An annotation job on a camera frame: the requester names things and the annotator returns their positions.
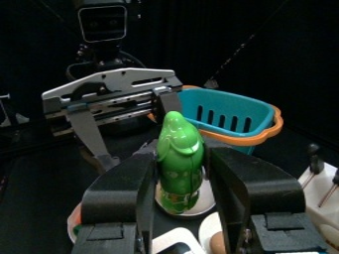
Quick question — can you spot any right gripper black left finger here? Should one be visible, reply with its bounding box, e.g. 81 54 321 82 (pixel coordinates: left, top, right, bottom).
70 148 158 254

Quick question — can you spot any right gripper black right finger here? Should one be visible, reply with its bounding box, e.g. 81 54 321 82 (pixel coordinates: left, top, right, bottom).
205 146 331 254

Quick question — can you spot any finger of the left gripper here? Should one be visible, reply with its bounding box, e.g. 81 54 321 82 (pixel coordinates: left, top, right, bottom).
65 110 121 176
150 87 184 125

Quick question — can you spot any green plastic bottle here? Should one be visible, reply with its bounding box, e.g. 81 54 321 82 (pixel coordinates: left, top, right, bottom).
154 110 206 214

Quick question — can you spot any white plate with orange rim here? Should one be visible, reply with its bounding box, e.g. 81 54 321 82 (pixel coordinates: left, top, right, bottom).
66 201 85 245

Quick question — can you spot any white small plate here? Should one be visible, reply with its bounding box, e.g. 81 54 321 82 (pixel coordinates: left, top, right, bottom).
197 211 231 254

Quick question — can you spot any white dish rack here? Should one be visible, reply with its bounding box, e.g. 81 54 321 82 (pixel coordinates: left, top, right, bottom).
296 162 339 254

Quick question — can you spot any black peg with thin rod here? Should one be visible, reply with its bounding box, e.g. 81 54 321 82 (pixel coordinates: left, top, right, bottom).
300 142 325 190

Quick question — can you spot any brown toy egg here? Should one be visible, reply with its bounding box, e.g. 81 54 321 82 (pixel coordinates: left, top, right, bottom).
208 231 228 254

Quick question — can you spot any white square container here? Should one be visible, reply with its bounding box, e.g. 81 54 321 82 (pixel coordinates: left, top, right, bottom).
150 227 206 254

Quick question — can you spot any white grey background fixture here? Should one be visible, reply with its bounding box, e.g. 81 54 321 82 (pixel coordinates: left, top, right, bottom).
0 93 32 129

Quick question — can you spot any teal basket with orange handle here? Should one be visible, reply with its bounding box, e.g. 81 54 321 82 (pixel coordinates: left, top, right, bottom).
146 84 284 156

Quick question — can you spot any left arm's wrist camera box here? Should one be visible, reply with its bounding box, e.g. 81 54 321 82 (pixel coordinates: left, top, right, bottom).
76 3 129 44

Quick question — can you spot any thin diagonal frame cable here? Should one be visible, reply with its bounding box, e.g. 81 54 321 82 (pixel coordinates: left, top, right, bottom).
202 0 292 90

